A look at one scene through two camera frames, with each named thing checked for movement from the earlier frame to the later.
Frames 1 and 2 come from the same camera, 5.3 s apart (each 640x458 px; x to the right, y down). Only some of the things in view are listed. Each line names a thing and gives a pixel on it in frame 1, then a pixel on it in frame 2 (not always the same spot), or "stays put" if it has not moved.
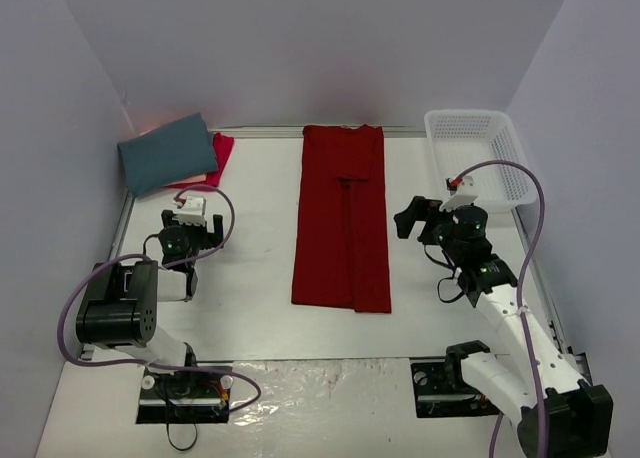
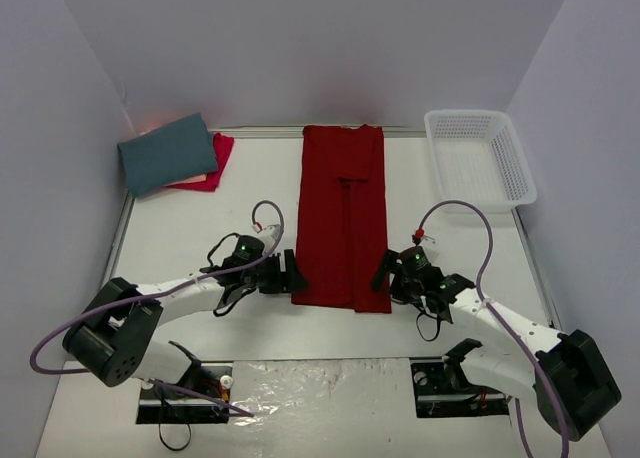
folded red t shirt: (222, 146) stays put
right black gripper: (430, 220) to (391, 269)
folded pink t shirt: (198, 178) stays put
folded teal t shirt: (178, 151) stays put
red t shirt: (341, 257) stays put
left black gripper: (212, 234) to (286, 271)
